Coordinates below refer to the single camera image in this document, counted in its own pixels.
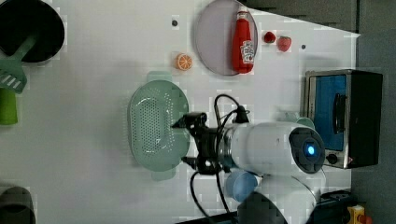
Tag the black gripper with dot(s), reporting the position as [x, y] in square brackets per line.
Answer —
[206, 140]

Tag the mint green plastic strainer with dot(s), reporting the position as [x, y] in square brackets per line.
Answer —
[152, 110]

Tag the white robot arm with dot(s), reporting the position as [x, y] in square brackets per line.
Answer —
[287, 156]

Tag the blue cup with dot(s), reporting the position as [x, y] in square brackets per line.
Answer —
[239, 184]

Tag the orange slice toy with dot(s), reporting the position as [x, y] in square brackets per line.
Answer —
[183, 62]

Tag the grey round plate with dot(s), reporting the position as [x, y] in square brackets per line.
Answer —
[214, 35]

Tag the red ketchup bottle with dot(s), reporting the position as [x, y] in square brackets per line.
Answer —
[243, 46]

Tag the mint green mug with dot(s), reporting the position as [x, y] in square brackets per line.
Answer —
[296, 118]

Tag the light red strawberry toy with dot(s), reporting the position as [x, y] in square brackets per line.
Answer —
[283, 43]

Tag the black silver toaster oven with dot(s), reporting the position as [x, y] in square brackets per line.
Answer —
[345, 106]

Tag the yellow red emergency button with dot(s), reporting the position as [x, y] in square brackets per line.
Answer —
[358, 216]

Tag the lime green cup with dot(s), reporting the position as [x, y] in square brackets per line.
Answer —
[8, 108]

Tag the dark grey cup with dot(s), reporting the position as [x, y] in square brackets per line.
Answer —
[16, 206]

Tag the green slotted spatula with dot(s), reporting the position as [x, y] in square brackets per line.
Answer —
[12, 76]

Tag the black frying pan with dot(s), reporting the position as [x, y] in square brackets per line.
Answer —
[20, 19]

